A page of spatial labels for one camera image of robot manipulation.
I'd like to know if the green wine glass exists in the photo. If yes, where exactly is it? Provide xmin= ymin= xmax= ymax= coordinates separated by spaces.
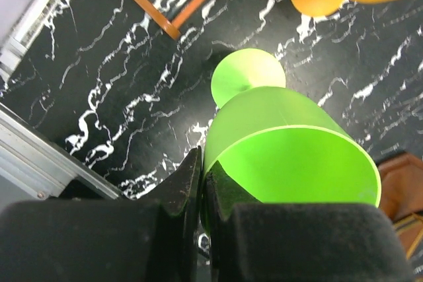
xmin=200 ymin=48 xmax=383 ymax=236

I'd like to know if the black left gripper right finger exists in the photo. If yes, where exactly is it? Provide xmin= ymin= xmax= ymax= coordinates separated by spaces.
xmin=204 ymin=163 xmax=414 ymax=281

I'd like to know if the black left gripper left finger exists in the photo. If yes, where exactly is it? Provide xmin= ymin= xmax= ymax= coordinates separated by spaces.
xmin=1 ymin=147 xmax=202 ymax=281

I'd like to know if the aluminium frame rail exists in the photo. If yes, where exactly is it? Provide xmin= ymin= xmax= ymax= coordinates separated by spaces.
xmin=1 ymin=0 xmax=122 ymax=200

